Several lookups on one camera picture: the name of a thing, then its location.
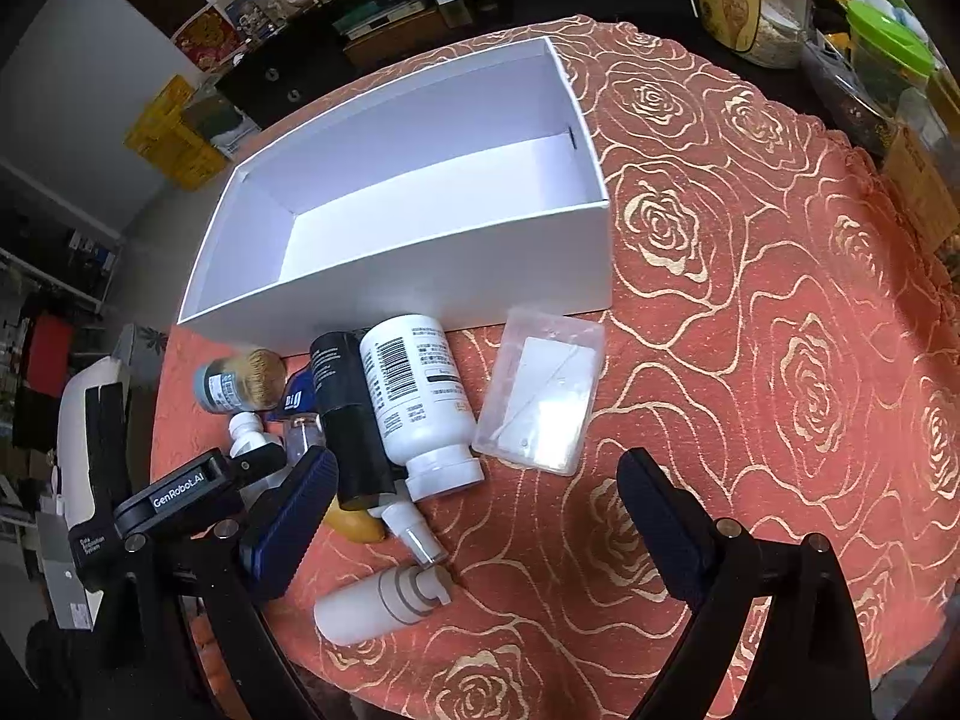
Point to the small white spray bottle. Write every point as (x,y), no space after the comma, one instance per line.
(409,529)

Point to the white bottle with barcode label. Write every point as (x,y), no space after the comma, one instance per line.
(412,390)

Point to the clear container with green lid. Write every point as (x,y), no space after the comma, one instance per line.
(886,34)

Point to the white cardboard box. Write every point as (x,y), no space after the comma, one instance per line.
(420,195)

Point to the yellow cardboard box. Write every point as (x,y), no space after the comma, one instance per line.
(919,180)

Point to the red and yellow poster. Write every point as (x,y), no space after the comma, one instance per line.
(206,39)

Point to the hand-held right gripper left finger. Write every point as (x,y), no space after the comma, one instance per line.
(289,521)

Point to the yellow rounded object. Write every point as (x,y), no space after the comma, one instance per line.
(356,526)

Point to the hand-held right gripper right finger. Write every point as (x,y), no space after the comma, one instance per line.
(664,532)

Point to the small blue tube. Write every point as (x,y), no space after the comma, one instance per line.
(295,399)

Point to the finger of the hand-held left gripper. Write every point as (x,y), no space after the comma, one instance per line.
(180,496)

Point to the small white carton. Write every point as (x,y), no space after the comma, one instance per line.
(448,0)

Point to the blue and white poster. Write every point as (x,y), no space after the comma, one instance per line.
(255,9)

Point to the dark wooden cabinet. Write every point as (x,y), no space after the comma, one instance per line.
(300,82)

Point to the black cylindrical bottle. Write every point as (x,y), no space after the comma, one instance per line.
(349,420)

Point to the small clear glass bottle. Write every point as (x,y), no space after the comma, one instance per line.
(304,435)

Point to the clear container with dark contents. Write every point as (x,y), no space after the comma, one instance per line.
(851,101)

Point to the clear plastic case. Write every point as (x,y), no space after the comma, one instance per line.
(540,397)

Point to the white pump bottle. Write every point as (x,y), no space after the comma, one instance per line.
(352,611)

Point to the red rose-patterned tablecloth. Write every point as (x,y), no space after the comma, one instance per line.
(750,315)

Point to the large clear jar of oats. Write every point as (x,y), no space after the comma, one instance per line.
(750,7)

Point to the white storage shelf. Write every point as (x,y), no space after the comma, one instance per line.
(67,270)

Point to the green and white bag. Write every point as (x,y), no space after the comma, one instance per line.
(221,124)

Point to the grey floral chair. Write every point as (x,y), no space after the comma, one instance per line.
(139,349)

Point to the stack of books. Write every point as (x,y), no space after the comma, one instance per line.
(382,19)

